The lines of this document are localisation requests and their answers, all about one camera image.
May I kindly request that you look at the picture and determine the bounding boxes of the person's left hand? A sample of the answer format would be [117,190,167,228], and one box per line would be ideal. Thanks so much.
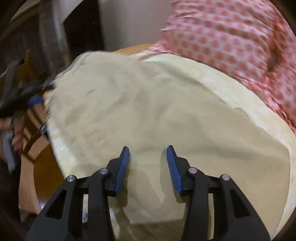
[1,116,25,152]

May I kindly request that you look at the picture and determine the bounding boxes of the beige khaki pants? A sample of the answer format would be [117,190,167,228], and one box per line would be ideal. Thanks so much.
[45,51,291,225]

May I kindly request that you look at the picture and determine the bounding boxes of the cream patterned bed sheet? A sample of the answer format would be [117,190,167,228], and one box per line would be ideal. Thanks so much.
[46,49,296,241]

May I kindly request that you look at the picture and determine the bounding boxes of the pink polka dot pillow left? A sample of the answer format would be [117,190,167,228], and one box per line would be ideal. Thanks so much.
[151,0,295,130]

